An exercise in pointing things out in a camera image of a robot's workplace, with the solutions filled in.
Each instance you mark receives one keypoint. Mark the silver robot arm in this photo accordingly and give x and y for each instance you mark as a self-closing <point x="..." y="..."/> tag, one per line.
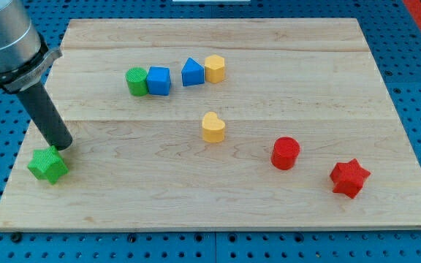
<point x="24" y="54"/>

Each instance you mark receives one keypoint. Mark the yellow heart block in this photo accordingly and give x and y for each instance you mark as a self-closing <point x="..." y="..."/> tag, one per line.
<point x="213" y="128"/>

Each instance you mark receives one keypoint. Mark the wooden board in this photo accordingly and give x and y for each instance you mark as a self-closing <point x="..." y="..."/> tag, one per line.
<point x="139" y="163"/>

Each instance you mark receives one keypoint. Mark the blue triangle block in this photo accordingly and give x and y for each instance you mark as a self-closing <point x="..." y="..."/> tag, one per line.
<point x="192" y="73"/>

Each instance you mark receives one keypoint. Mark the yellow hexagon block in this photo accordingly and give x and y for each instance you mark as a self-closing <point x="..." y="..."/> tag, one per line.
<point x="214" y="68"/>

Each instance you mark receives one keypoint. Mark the blue cube block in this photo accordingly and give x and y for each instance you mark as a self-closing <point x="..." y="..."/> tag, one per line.
<point x="159" y="81"/>

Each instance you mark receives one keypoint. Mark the red cylinder block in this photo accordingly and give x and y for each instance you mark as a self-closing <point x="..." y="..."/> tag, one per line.
<point x="285" y="153"/>

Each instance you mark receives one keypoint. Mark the green cylinder block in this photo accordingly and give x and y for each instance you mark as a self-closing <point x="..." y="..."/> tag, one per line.
<point x="136" y="81"/>

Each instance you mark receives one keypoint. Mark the red star block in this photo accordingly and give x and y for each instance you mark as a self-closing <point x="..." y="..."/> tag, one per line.
<point x="348" y="178"/>

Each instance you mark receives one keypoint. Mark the green star block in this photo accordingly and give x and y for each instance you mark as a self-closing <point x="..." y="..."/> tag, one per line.
<point x="48" y="164"/>

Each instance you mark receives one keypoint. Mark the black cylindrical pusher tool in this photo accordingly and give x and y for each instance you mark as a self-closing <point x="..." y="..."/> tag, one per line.
<point x="38" y="104"/>

